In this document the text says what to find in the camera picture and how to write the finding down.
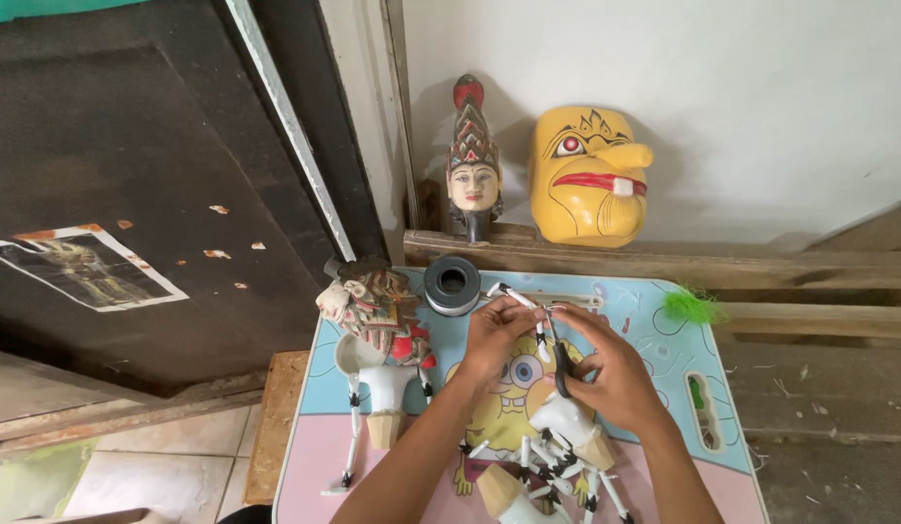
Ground dark wooden door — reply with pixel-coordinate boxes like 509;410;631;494
0;0;390;397

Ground brown wooden board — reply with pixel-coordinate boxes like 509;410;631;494
244;351;312;506

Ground yellow long-nosed wooden mask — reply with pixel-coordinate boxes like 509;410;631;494
528;106;654;249

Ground wooden plank bench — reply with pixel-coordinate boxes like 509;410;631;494
404;191;901;445

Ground cartoon print folding table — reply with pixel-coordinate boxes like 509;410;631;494
272;267;771;524

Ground torn photo poster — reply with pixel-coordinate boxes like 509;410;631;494
0;223;190;313

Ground wooden crowned puppet head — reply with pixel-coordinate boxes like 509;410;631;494
446;73;505;244

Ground black small pliers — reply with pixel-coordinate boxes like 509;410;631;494
544;311;576;399

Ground green fluffy tuft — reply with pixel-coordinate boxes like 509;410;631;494
662;285;725;327

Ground person's left hand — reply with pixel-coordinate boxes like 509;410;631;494
458;295;547;392

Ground white round bowl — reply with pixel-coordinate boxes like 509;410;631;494
333;332;387;377

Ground white jointed puppet limb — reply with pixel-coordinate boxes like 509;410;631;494
488;282;552;364

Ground pile of white puppet arms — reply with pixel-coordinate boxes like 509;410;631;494
456;428;635;524

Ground black thread spool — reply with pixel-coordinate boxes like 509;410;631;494
423;255;483;317

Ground person's right hand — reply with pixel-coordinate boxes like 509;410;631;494
548;302;667;439

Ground painted ornate puppet head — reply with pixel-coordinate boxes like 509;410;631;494
316;258;437;369

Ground white puppet torso with arms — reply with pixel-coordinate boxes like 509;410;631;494
321;360;434;497

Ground white puppet torso wooden base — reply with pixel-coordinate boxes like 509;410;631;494
529;395;617;472
475;463;568;524

